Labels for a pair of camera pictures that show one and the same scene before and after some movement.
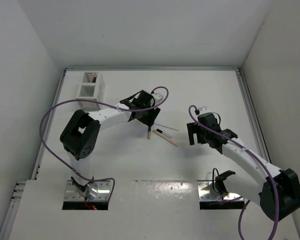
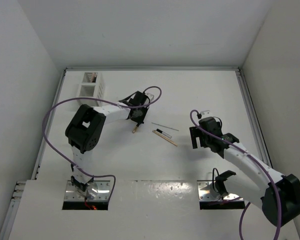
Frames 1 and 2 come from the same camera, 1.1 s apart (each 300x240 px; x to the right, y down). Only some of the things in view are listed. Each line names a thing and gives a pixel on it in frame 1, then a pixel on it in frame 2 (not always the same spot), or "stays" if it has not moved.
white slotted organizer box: (91, 88) stays
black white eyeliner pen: (163, 133) stays
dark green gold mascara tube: (149, 133) to (134, 129)
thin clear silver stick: (156, 124) stays
